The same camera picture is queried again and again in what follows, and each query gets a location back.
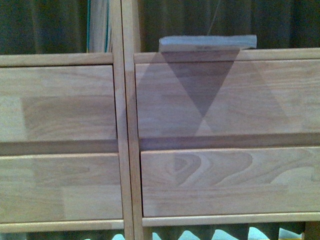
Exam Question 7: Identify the right upper wooden drawer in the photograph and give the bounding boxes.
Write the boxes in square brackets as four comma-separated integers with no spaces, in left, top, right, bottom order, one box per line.
[136,59,320,139]

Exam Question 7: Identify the dark green curtain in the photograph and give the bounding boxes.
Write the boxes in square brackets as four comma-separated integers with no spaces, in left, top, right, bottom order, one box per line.
[0,0,320,55]

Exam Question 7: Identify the right wooden shelf cabinet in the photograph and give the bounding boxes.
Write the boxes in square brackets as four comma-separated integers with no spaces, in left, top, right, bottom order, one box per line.
[121,0,320,240]

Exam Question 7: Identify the wooden drawer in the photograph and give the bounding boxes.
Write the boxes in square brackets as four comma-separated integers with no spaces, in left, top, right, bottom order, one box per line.
[0,153,123,223]
[140,147,320,217]
[0,65,117,143]
[136,59,320,139]

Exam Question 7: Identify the grey flat-lying book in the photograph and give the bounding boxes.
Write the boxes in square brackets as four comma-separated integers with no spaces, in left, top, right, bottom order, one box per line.
[158,34,257,53]

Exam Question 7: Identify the wooden shelf cabinet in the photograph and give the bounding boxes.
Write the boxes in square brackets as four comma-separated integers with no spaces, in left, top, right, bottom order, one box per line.
[0,0,134,240]
[121,0,320,240]

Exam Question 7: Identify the left upper wooden drawer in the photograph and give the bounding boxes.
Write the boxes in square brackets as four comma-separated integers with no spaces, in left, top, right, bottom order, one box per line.
[0,65,117,143]

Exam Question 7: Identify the right lower wooden drawer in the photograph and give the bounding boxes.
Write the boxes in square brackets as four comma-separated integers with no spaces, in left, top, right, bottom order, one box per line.
[140,147,320,217]

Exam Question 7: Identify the upright books teal edges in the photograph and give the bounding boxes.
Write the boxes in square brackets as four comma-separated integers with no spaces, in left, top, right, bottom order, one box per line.
[86,0,112,53]

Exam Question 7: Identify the left wooden shelf cabinet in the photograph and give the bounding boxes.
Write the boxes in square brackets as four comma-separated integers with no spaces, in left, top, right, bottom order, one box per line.
[0,0,134,240]

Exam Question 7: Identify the left lower wooden drawer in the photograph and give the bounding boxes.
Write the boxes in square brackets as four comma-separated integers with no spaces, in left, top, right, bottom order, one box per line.
[0,153,123,223]

